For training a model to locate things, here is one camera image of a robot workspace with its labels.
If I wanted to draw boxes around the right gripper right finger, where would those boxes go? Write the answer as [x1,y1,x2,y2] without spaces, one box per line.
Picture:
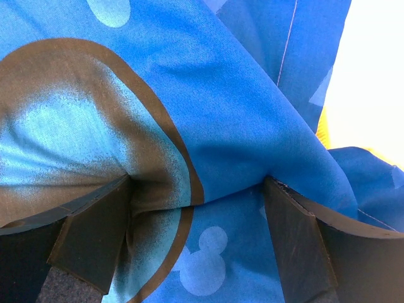
[263,177,403,302]

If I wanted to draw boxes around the orange pillowcase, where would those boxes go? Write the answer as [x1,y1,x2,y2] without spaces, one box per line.
[1,1,403,302]

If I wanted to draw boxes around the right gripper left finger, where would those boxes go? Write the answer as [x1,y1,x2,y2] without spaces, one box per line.
[1,175,131,302]

